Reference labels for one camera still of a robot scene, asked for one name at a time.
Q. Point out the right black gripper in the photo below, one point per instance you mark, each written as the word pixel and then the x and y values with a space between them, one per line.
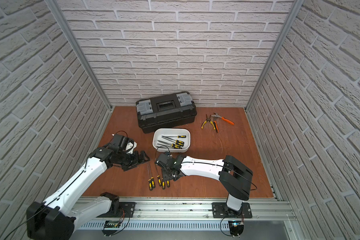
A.
pixel 164 176

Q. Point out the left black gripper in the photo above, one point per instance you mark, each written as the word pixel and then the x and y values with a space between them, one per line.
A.
pixel 137 157

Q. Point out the file tool eleventh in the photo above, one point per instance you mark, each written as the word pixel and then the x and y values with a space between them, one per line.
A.
pixel 168 144

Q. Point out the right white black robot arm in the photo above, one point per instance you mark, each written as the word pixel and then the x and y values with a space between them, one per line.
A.
pixel 235 177

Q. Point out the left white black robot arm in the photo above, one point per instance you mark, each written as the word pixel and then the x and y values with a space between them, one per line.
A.
pixel 56 219

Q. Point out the white plastic storage box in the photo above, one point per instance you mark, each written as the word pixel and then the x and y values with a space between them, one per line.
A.
pixel 172 132

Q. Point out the black plastic toolbox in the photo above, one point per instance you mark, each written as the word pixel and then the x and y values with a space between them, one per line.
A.
pixel 165 111

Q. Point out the left control circuit board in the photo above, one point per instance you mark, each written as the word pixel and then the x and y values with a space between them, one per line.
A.
pixel 111 228

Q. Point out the control circuit board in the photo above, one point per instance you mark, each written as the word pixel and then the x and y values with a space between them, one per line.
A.
pixel 236 228
pixel 111 228

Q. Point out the right control circuit board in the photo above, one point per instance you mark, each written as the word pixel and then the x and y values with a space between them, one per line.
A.
pixel 236 228

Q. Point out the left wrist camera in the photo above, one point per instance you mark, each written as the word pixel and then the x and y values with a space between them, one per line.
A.
pixel 130 147

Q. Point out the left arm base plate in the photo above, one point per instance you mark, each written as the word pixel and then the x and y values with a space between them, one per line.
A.
pixel 118 209

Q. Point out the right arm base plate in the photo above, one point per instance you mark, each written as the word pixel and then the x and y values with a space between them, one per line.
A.
pixel 221 210

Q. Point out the yellow handled pliers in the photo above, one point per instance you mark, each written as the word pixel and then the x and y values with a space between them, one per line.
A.
pixel 208 120

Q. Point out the orange handled pliers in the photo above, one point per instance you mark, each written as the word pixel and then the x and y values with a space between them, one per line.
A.
pixel 215 121

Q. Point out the aluminium front rail frame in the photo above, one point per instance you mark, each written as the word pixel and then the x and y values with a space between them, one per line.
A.
pixel 201 209

